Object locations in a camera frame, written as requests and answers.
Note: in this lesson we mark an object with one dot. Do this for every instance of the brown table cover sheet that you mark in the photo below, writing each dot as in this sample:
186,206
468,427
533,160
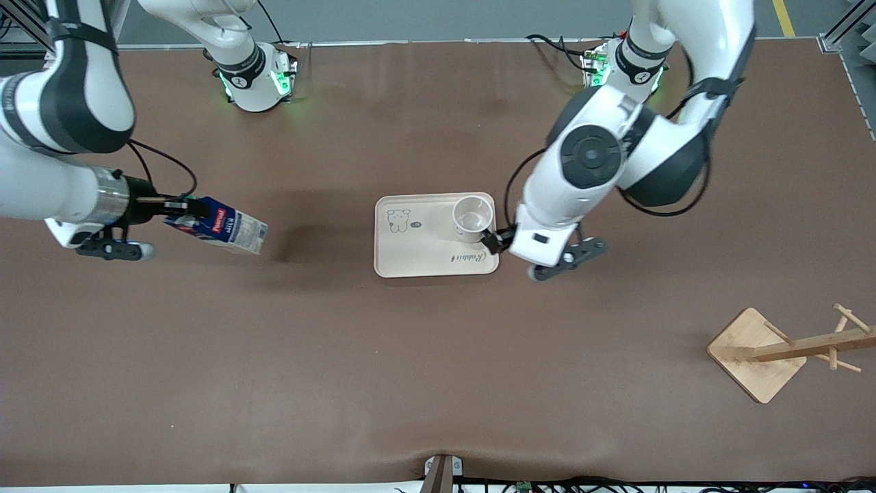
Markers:
438,376

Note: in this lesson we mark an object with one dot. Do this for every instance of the metal camera mount clamp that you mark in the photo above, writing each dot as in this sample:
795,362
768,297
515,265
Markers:
441,476

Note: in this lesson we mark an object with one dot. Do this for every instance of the wooden mug tree stand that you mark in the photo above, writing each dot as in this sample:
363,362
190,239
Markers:
753,356

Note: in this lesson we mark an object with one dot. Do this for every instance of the cream tray with rabbit print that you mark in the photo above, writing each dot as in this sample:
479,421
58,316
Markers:
417,253

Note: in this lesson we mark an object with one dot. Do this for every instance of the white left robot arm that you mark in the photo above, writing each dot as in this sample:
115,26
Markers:
718,34

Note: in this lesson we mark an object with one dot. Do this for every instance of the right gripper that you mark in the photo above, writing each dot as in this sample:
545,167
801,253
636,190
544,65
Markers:
142,200

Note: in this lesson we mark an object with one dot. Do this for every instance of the blue milk carton green cap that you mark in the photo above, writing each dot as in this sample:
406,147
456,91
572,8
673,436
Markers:
233,229

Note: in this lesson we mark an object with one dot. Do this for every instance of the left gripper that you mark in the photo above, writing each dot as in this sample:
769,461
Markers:
494,240

